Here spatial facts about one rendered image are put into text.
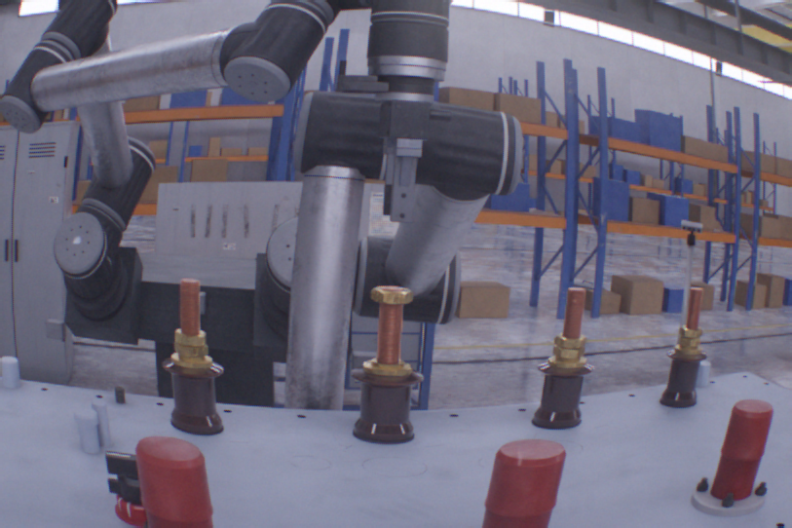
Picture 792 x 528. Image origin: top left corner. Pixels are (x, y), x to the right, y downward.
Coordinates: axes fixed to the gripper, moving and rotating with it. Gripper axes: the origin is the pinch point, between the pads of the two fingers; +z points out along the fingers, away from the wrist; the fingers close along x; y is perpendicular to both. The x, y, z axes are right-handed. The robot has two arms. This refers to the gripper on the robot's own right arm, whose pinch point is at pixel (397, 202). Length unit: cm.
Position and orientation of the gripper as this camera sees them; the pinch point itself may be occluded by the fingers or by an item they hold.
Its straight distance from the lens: 115.9
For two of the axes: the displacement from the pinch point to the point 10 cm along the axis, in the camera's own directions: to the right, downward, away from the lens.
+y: 9.9, 0.5, 1.2
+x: -1.1, -1.4, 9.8
